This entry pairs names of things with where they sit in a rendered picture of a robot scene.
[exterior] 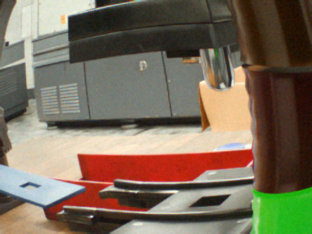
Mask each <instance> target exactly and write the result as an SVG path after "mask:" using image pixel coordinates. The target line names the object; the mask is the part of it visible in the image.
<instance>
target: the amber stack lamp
mask: <svg viewBox="0 0 312 234"><path fill-rule="evenodd" d="M226 2H227V4H226V5H227V6H228V9H229V10H230V12H231V17H232V18H231V21H232V22H231V24H232V25H233V28H234V29H235V32H236V43H237V45H238V47H239V48H240V61H241V62H242V63H246V64H251V65H263V66H270V67H272V66H274V67H300V66H301V67H303V66H304V67H306V66H312V0H226Z"/></svg>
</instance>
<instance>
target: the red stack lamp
mask: <svg viewBox="0 0 312 234"><path fill-rule="evenodd" d="M242 69H243V72H244V74H245V76H246V78H245V88H246V91H247V94H248V96H249V103H248V110H249V113H250V116H251V122H250V130H251V135H252V137H253V141H252V145H251V149H252V153H253V164H252V169H253V174H254V178H253V182H252V187H253V189H255V190H256V191H257V192H261V193H264V194H265V193H266V194H285V193H289V192H296V191H300V190H302V189H306V188H310V187H312V66H306V67H304V66H303V67H301V66H300V67H274V66H272V67H270V66H263V65H251V64H246V63H243V64H242Z"/></svg>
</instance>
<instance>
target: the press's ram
mask: <svg viewBox="0 0 312 234"><path fill-rule="evenodd" d="M110 3H111V4H112V5H109V6H102V7H99V8H92V9H89V10H85V11H83V12H79V13H76V14H71V15H68V41H69V43H68V45H69V47H68V49H69V59H70V60H69V63H70V64H75V63H82V62H85V61H94V60H95V59H106V58H108V57H114V56H124V55H128V54H140V53H148V52H162V51H166V57H167V58H168V59H174V58H178V59H181V61H182V63H183V64H189V63H191V64H197V63H201V65H202V71H203V75H204V80H205V82H206V84H207V86H208V88H210V89H212V90H214V91H217V92H219V91H228V90H229V89H231V88H232V87H233V86H234V85H235V71H234V65H233V61H232V56H231V54H232V53H235V52H238V51H240V48H239V47H238V45H237V43H236V32H235V29H234V28H233V25H232V24H231V22H232V21H231V18H232V17H231V12H230V10H229V9H228V6H227V5H226V4H227V2H226V0H111V1H110Z"/></svg>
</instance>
